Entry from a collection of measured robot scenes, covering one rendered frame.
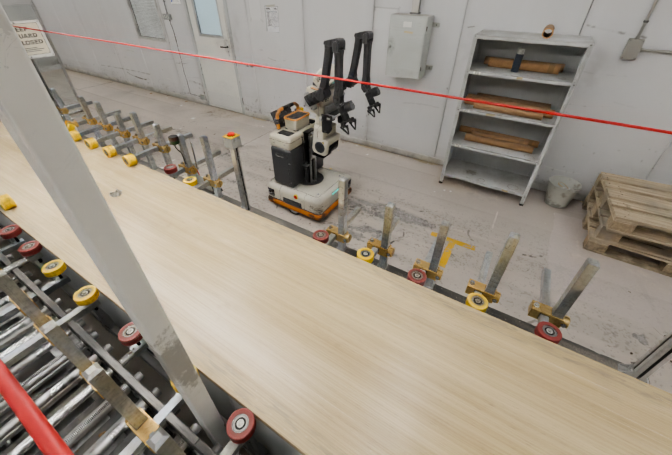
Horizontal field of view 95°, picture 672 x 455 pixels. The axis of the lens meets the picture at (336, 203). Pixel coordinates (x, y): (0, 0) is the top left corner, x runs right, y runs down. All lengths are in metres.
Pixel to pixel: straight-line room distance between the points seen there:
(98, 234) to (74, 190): 0.08
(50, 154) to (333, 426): 0.93
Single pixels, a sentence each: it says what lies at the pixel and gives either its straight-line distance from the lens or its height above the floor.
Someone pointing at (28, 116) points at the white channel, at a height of 1.80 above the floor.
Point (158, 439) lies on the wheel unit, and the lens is 0.91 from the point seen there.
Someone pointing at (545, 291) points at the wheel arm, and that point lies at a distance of 1.66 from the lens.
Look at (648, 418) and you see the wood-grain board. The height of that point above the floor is 0.90.
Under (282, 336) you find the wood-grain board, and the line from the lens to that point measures 1.22.
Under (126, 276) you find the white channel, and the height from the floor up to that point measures 1.50.
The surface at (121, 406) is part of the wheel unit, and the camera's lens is 1.17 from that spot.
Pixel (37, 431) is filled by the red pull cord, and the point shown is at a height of 1.75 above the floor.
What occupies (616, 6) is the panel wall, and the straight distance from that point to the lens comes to 3.76.
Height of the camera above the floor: 1.94
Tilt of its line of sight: 36 degrees down
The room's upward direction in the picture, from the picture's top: straight up
